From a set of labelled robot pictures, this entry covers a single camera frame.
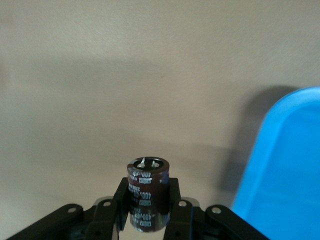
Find brown table cover mat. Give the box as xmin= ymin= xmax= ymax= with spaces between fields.
xmin=0 ymin=0 xmax=320 ymax=240

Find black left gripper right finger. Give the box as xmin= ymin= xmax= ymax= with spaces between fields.
xmin=161 ymin=177 xmax=272 ymax=240

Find blue plastic tray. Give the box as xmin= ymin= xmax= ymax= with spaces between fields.
xmin=231 ymin=86 xmax=320 ymax=240

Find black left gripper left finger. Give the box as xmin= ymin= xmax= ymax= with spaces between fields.
xmin=4 ymin=176 xmax=131 ymax=240

